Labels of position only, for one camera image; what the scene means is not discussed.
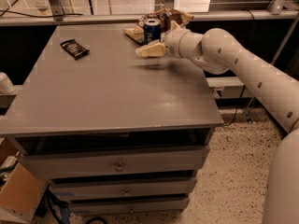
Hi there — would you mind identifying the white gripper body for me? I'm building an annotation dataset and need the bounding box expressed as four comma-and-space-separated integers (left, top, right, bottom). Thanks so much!
164, 28, 191, 58

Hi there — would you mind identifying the blue pepsi can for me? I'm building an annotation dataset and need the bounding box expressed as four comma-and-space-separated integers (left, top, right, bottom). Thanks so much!
143, 19, 161, 44

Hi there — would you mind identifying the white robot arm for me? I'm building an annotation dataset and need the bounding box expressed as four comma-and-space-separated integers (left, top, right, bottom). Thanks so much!
135, 21, 299, 224

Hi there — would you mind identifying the brown chip bag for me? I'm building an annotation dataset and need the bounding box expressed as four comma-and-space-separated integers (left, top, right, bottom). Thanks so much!
123, 8, 193, 44

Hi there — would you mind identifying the small black snack packet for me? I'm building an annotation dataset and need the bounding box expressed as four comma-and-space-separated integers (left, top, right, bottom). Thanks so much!
60, 39, 90, 60

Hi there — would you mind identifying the grey drawer cabinet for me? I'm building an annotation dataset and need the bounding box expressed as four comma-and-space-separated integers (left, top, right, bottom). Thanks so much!
0, 24, 222, 208

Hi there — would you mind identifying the middle grey drawer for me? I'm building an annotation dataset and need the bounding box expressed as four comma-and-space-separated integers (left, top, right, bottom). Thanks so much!
50, 176, 197, 201

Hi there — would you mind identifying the grey drawer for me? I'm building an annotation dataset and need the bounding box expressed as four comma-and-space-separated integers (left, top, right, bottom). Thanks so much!
50, 176, 197, 201
70, 196, 190, 216
21, 146, 209, 179

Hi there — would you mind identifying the top grey drawer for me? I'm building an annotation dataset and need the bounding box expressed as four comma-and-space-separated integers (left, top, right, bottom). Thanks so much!
21, 146, 209, 179

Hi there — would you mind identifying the white cylinder object at left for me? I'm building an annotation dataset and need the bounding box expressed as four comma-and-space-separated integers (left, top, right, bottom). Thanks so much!
0, 72, 16, 94

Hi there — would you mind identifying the bottom grey drawer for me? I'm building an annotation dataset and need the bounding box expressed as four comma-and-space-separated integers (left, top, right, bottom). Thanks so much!
70, 196, 190, 216

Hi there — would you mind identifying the cardboard box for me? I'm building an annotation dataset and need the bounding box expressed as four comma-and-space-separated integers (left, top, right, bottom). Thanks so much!
0, 137, 50, 224

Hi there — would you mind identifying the black hanging cable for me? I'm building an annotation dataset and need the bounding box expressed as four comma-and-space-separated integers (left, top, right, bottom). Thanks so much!
222, 8, 257, 127

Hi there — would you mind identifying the grey metal rail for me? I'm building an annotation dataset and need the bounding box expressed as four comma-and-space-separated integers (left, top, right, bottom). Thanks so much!
0, 10, 298, 26

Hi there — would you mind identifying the black cable on rail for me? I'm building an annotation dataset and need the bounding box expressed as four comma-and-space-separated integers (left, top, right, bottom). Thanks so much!
0, 7, 84, 19

